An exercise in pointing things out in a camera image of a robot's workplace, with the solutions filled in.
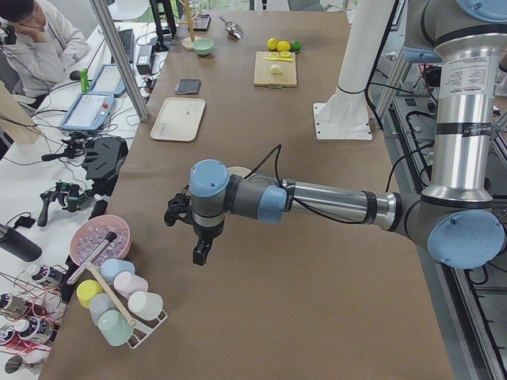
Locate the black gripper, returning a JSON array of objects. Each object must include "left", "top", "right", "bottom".
[{"left": 164, "top": 185, "right": 225, "bottom": 265}]

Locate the beige round plate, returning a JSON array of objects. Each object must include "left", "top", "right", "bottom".
[{"left": 227, "top": 166, "right": 251, "bottom": 178}]

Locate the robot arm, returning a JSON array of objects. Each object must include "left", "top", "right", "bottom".
[{"left": 164, "top": 1, "right": 506, "bottom": 269}]

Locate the cream rabbit tray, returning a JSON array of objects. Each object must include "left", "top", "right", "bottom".
[{"left": 150, "top": 97, "right": 206, "bottom": 143}]

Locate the white steamed bun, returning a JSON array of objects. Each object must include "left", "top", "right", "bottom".
[{"left": 269, "top": 64, "right": 283, "bottom": 75}]

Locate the white cup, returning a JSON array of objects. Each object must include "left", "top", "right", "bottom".
[{"left": 128, "top": 291, "right": 163, "bottom": 321}]

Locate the pink cup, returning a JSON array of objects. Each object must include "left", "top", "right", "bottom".
[{"left": 113, "top": 271, "right": 148, "bottom": 299}]

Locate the steel muddler tool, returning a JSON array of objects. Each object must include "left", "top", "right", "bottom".
[{"left": 66, "top": 232, "right": 117, "bottom": 286}]

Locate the blue cup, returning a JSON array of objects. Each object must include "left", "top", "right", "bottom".
[{"left": 100, "top": 259, "right": 135, "bottom": 284}]

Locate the white cup rack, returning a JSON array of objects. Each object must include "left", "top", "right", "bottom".
[{"left": 127, "top": 310, "right": 169, "bottom": 349}]

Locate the grey-blue cup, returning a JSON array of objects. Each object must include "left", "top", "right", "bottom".
[{"left": 89, "top": 293, "right": 116, "bottom": 326}]

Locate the pink bowl with ice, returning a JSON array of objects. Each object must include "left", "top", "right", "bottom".
[{"left": 70, "top": 215, "right": 131, "bottom": 266}]

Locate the mint green cup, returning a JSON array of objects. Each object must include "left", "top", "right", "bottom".
[{"left": 97, "top": 310, "right": 134, "bottom": 347}]

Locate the yellow cup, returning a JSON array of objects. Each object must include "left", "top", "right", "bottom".
[{"left": 76, "top": 279, "right": 104, "bottom": 309}]

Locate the grey folded cloth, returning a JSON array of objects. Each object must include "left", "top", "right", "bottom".
[{"left": 175, "top": 78, "right": 201, "bottom": 95}]

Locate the blue teach pendant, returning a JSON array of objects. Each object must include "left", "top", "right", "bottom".
[
  {"left": 90, "top": 63, "right": 126, "bottom": 97},
  {"left": 59, "top": 92, "right": 115, "bottom": 131}
]

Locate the black water bottle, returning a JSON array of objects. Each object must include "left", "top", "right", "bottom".
[{"left": 0, "top": 224, "right": 42, "bottom": 262}]

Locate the bamboo cutting board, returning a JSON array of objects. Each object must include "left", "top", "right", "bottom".
[{"left": 253, "top": 51, "right": 297, "bottom": 88}]

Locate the yellow plastic knife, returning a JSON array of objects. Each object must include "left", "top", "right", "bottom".
[{"left": 263, "top": 56, "right": 293, "bottom": 62}]

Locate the mint green bowl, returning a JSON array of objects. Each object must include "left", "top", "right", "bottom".
[{"left": 193, "top": 38, "right": 215, "bottom": 56}]

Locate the wooden mug tree stand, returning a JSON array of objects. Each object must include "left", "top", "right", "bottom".
[{"left": 177, "top": 0, "right": 202, "bottom": 51}]

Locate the whole yellow lemon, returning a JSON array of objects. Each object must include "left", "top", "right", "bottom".
[
  {"left": 276, "top": 40, "right": 292, "bottom": 52},
  {"left": 266, "top": 37, "right": 278, "bottom": 51}
]

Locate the metal scoop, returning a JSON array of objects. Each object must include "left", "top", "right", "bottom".
[{"left": 219, "top": 16, "right": 243, "bottom": 39}]

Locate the green lime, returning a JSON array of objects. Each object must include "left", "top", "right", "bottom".
[{"left": 291, "top": 40, "right": 302, "bottom": 53}]

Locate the black keyboard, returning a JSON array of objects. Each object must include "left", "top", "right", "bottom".
[{"left": 118, "top": 28, "right": 135, "bottom": 63}]

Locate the seated person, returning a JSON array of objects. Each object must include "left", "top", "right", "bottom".
[{"left": 1, "top": 1, "right": 89, "bottom": 98}]

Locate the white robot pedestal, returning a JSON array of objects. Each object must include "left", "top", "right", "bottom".
[{"left": 314, "top": 0, "right": 397, "bottom": 141}]

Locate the aluminium frame post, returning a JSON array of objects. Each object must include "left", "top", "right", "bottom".
[{"left": 90, "top": 0, "right": 149, "bottom": 122}]

